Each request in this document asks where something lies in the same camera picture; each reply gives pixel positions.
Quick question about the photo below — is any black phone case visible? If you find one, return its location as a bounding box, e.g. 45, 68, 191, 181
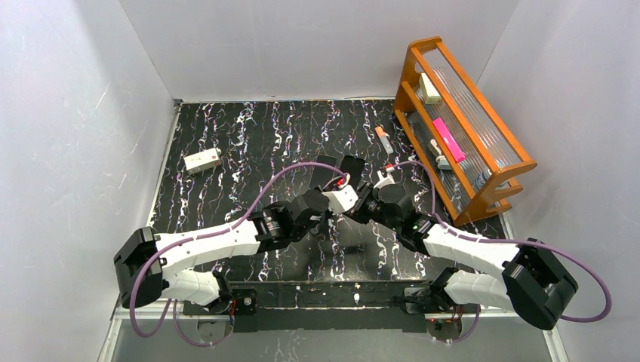
339, 155, 366, 190

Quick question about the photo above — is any black screen smartphone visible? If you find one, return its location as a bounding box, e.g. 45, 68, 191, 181
309, 155, 337, 189

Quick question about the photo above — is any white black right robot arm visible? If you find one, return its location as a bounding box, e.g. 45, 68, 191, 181
346, 183, 579, 330

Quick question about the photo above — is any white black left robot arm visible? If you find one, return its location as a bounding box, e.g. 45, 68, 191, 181
113, 189, 330, 309

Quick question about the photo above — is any orange grey marker pen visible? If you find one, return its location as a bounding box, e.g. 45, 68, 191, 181
375, 126, 394, 155

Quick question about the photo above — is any white grey small device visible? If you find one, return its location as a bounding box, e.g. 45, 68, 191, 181
428, 139, 452, 170

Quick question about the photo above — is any pink flat box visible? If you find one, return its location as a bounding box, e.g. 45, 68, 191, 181
432, 118, 466, 163

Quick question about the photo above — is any orange wooden shelf rack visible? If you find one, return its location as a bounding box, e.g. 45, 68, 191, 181
393, 37, 537, 225

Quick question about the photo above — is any cream white box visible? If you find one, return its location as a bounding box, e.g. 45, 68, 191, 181
417, 72, 442, 105

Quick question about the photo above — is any white red small box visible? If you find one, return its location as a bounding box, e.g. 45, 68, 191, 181
183, 148, 222, 175

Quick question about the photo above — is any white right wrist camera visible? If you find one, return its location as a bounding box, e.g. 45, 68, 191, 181
374, 167, 396, 189

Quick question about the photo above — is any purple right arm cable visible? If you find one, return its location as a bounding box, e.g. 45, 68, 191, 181
387, 161, 613, 345

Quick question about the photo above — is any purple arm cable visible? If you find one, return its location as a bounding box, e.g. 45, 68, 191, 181
128, 162, 351, 348
387, 161, 613, 345

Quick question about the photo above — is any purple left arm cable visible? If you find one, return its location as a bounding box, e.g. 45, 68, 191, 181
128, 162, 351, 348

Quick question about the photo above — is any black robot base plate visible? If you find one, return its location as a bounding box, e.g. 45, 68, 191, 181
182, 279, 463, 341

